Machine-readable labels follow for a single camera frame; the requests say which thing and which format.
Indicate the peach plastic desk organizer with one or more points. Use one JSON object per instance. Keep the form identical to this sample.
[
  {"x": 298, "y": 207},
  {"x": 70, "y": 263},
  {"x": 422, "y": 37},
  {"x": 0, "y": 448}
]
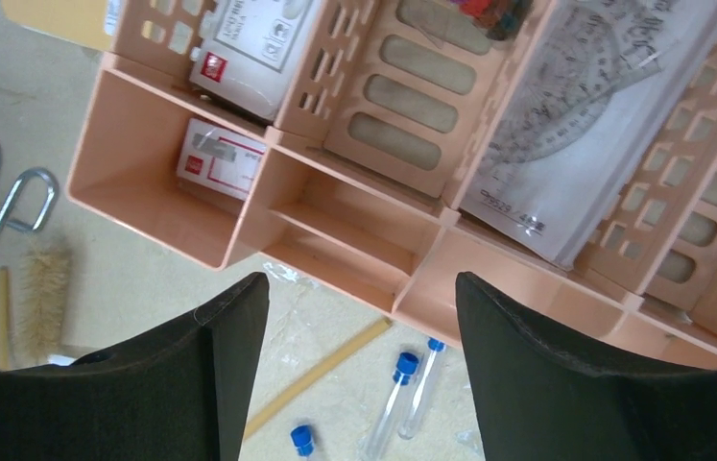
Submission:
[{"x": 369, "y": 158}]

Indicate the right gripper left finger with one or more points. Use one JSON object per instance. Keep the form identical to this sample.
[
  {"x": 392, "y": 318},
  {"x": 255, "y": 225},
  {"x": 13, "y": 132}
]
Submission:
[{"x": 178, "y": 391}]

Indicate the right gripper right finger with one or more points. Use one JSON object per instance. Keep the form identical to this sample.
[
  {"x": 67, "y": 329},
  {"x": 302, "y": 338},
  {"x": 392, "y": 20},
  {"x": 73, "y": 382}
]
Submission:
[{"x": 545, "y": 391}]

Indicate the amber rubber tube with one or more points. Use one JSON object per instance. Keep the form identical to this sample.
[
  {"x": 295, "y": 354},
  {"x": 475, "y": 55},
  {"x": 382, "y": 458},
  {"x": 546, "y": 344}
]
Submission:
[{"x": 313, "y": 375}]

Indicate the white red-label box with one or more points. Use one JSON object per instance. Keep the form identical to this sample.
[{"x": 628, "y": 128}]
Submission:
[{"x": 251, "y": 50}]

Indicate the small white red box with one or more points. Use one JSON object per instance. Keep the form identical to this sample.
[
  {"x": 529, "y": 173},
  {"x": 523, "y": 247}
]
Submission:
[{"x": 219, "y": 159}]

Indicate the protractor ruler set pack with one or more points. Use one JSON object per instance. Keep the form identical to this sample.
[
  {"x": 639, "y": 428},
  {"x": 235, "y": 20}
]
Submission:
[{"x": 598, "y": 87}]

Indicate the bristle test tube brush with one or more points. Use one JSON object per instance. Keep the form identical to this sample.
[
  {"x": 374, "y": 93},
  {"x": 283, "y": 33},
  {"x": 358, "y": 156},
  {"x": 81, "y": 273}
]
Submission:
[{"x": 44, "y": 285}]

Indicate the yellow spiral notepad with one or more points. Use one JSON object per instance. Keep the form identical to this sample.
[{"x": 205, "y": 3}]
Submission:
[{"x": 88, "y": 23}]

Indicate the blue-capped test tube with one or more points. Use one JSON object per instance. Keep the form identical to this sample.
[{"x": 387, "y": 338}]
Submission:
[
  {"x": 424, "y": 393},
  {"x": 393, "y": 407},
  {"x": 303, "y": 441}
]

